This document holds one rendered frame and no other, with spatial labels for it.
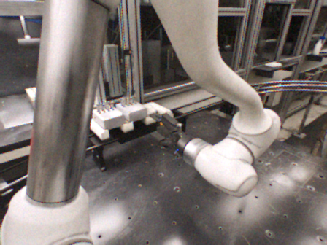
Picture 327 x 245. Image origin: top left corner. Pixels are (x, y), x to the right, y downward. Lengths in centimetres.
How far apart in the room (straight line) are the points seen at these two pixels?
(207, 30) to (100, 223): 66
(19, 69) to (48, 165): 99
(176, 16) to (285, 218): 75
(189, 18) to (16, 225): 46
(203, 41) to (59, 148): 30
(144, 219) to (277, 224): 44
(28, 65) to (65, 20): 101
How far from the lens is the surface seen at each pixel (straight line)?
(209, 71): 36
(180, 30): 31
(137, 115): 91
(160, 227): 75
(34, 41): 111
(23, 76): 138
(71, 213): 48
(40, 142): 42
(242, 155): 59
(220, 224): 78
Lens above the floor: 129
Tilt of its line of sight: 28 degrees down
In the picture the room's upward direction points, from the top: straight up
